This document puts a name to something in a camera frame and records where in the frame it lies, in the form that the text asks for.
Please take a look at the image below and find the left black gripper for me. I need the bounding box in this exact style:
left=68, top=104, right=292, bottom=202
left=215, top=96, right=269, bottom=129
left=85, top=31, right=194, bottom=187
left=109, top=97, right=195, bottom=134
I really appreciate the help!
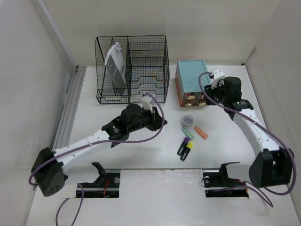
left=127, top=105, right=166, bottom=133

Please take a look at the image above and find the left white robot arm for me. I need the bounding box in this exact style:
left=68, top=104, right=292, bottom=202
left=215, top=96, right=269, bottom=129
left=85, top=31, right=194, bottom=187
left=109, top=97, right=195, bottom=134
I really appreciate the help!
left=28, top=104, right=167, bottom=197

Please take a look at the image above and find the yellow cap highlighter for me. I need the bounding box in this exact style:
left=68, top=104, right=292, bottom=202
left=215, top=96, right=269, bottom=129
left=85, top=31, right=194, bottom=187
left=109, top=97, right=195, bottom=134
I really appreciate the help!
left=180, top=142, right=193, bottom=161

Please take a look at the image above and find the grey setup guide booklet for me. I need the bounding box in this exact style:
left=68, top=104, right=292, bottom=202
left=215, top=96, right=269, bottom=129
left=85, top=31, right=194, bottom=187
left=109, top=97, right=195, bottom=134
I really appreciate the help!
left=104, top=42, right=126, bottom=95

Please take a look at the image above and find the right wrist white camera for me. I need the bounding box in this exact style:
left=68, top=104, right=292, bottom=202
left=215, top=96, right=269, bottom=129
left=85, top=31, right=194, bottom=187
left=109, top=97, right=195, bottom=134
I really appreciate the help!
left=210, top=68, right=225, bottom=89

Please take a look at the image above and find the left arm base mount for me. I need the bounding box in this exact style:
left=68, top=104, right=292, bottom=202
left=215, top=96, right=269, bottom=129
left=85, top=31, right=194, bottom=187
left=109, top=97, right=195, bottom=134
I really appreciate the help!
left=81, top=162, right=121, bottom=198

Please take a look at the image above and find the orange mini highlighter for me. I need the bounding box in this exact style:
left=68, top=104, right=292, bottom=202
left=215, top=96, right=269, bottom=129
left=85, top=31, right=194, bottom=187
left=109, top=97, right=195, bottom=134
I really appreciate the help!
left=194, top=127, right=208, bottom=140

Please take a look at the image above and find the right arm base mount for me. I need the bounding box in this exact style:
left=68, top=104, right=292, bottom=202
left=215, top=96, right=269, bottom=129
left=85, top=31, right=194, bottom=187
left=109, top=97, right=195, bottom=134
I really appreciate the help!
left=201, top=162, right=249, bottom=198

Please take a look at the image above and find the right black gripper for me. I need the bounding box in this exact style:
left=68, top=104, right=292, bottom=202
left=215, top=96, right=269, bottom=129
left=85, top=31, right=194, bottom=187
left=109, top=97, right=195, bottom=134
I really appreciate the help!
left=202, top=80, right=229, bottom=105

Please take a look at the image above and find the aluminium rail frame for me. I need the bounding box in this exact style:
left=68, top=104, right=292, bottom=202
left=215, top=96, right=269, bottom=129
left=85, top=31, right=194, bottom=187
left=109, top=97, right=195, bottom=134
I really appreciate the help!
left=50, top=65, right=87, bottom=150

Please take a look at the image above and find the green mini highlighter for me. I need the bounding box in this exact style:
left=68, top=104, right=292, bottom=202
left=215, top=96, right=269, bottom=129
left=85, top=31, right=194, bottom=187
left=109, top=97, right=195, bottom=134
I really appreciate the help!
left=182, top=128, right=194, bottom=140

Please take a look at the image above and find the black wire mesh desk organizer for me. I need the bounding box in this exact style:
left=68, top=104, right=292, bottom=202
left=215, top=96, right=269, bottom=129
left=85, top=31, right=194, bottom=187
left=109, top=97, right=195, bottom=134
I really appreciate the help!
left=95, top=35, right=170, bottom=104

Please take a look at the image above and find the teal drawer box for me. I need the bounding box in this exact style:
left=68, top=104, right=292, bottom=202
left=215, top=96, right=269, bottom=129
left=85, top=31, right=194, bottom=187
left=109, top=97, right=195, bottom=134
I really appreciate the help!
left=175, top=60, right=207, bottom=107

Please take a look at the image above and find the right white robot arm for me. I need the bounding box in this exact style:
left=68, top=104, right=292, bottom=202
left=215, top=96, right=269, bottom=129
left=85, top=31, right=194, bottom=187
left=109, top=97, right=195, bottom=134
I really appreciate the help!
left=204, top=77, right=295, bottom=188

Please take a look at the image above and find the clear jar of paper clips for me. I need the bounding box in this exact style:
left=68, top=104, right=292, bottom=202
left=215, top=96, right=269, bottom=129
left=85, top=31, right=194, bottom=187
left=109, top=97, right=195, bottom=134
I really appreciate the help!
left=181, top=115, right=194, bottom=128

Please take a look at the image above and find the wrist white camera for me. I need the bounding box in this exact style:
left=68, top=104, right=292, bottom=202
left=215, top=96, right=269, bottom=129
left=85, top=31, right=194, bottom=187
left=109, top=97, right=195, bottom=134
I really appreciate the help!
left=210, top=68, right=225, bottom=89
left=141, top=92, right=155, bottom=112

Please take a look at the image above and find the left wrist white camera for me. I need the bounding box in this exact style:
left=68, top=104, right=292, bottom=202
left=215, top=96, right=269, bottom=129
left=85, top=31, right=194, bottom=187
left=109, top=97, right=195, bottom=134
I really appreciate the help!
left=141, top=92, right=155, bottom=112

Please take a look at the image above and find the purple cap highlighter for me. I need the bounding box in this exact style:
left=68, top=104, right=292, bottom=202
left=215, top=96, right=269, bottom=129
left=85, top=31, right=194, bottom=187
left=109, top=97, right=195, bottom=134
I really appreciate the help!
left=177, top=137, right=190, bottom=156

